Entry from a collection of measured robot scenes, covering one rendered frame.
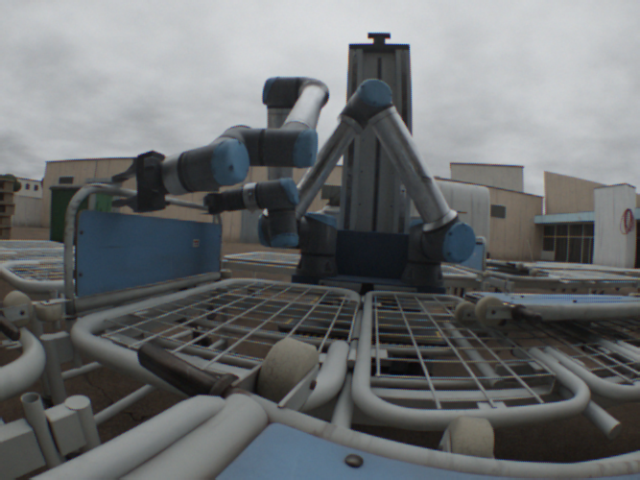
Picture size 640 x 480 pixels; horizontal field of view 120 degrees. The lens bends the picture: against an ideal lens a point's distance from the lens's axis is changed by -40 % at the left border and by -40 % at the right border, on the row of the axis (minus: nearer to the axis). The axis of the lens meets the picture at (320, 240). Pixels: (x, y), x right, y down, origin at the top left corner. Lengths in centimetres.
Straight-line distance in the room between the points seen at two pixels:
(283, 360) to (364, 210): 131
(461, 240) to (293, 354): 94
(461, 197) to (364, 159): 716
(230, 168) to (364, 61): 133
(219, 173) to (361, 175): 104
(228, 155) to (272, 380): 44
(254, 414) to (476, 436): 16
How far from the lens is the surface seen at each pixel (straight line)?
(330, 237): 130
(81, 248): 73
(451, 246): 109
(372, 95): 108
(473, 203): 874
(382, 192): 151
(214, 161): 59
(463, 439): 24
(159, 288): 94
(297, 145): 66
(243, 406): 18
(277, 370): 22
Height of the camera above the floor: 69
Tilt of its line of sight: 1 degrees down
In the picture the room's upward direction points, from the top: 4 degrees clockwise
